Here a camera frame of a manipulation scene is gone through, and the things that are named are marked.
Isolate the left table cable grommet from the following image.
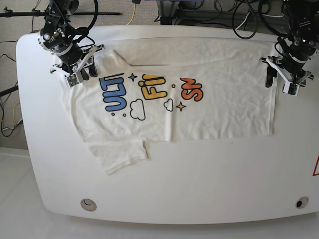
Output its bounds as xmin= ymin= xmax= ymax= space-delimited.
xmin=80 ymin=199 xmax=97 ymax=212

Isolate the white printed T-shirt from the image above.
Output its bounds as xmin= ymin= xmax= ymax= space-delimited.
xmin=60 ymin=37 xmax=277 ymax=174

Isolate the black tripod stand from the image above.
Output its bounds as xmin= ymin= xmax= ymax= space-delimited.
xmin=0 ymin=6 xmax=121 ymax=33

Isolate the grey metal frame base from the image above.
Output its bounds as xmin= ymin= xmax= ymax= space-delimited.
xmin=156 ymin=0 xmax=287 ymax=25

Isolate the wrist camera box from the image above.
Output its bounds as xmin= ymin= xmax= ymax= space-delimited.
xmin=65 ymin=72 xmax=84 ymax=87
xmin=283 ymin=82 xmax=300 ymax=96

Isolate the right table cable grommet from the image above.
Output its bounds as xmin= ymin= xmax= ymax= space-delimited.
xmin=296 ymin=196 xmax=309 ymax=209

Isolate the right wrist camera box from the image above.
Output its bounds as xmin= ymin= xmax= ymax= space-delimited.
xmin=65 ymin=72 xmax=84 ymax=87

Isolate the black floor cables left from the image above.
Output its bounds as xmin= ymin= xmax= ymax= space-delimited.
xmin=0 ymin=53 xmax=19 ymax=137

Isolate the red triangle warning sticker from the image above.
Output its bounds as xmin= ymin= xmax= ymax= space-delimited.
xmin=313 ymin=156 xmax=319 ymax=176

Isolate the yellow cable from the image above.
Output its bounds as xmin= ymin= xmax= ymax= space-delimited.
xmin=126 ymin=3 xmax=137 ymax=25

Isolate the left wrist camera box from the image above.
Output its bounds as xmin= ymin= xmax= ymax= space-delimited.
xmin=283 ymin=82 xmax=300 ymax=96

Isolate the table cable grommet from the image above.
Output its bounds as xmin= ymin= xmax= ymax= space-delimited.
xmin=80 ymin=199 xmax=97 ymax=212
xmin=296 ymin=196 xmax=309 ymax=209

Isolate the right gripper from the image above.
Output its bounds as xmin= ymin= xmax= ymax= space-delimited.
xmin=50 ymin=44 xmax=105 ymax=81

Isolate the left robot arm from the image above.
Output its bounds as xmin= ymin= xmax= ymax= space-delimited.
xmin=258 ymin=0 xmax=319 ymax=95

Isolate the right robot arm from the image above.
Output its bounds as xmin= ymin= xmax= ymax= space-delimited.
xmin=38 ymin=0 xmax=104 ymax=87

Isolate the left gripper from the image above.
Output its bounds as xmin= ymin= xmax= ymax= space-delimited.
xmin=260 ymin=53 xmax=314 ymax=88

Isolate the white cable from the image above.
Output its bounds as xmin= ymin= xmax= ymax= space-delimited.
xmin=234 ymin=11 xmax=251 ymax=30

